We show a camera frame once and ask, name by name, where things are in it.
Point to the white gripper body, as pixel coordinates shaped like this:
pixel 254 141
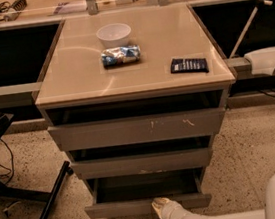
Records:
pixel 171 211

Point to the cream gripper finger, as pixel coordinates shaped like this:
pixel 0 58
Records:
pixel 158 205

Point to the grey bottom drawer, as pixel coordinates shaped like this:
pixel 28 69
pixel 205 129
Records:
pixel 133 194

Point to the grey drawer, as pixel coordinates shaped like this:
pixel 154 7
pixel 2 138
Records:
pixel 133 194
pixel 136 130
pixel 143 164

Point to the grey middle drawer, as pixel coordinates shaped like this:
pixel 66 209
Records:
pixel 143 164

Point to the grey drawer cabinet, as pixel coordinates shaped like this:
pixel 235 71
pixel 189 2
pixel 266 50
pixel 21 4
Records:
pixel 77 88

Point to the grey top drawer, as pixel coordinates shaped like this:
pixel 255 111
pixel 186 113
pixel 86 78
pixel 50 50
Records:
pixel 136 130

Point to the blue white snack bag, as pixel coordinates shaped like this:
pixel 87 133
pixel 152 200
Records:
pixel 121 55

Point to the white bowl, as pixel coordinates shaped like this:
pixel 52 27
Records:
pixel 114 35

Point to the black brush tool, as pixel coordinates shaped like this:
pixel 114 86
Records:
pixel 11 11

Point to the white dustpan with handle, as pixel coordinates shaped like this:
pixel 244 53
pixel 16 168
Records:
pixel 262 60

